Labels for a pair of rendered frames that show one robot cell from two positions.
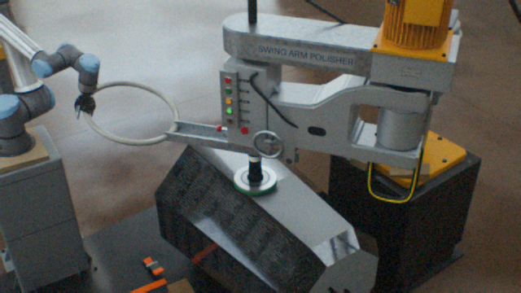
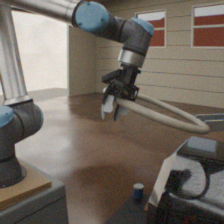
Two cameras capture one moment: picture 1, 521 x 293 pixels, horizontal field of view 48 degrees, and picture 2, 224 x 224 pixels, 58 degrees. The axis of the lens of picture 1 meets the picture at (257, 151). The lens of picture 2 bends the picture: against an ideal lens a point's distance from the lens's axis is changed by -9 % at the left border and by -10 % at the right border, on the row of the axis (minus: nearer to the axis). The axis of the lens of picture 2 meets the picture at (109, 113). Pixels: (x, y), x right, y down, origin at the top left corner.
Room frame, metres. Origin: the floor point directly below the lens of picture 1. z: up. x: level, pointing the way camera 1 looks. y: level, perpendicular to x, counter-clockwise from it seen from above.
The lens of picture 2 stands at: (1.76, 1.15, 1.32)
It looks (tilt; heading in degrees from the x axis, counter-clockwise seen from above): 13 degrees down; 339
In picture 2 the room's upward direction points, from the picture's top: straight up
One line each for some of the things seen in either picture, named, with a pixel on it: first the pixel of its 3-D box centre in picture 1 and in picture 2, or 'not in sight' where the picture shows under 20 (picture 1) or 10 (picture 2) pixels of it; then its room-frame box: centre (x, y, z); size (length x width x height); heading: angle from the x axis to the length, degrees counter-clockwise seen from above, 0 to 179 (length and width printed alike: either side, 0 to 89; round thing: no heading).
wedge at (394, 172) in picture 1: (409, 169); not in sight; (2.46, -0.80, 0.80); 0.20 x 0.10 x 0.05; 76
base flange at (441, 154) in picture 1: (405, 150); not in sight; (2.70, -0.84, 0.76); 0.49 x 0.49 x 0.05; 37
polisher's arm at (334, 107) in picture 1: (337, 119); not in sight; (2.18, -0.35, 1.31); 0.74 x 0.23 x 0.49; 70
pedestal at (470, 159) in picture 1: (396, 203); not in sight; (2.70, -0.84, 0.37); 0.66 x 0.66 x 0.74; 37
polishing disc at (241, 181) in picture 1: (255, 178); not in sight; (2.32, 0.01, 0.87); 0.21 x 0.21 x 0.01
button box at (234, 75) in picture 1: (229, 98); not in sight; (2.24, 0.12, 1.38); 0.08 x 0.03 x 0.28; 70
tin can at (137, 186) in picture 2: not in sight; (138, 191); (3.43, 0.22, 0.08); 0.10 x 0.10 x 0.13
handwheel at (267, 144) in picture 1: (270, 140); not in sight; (2.17, -0.06, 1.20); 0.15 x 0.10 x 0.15; 70
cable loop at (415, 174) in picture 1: (391, 174); not in sight; (2.09, -0.60, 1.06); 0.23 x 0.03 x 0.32; 70
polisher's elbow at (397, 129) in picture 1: (400, 120); not in sight; (2.10, -0.60, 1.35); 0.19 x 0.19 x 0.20
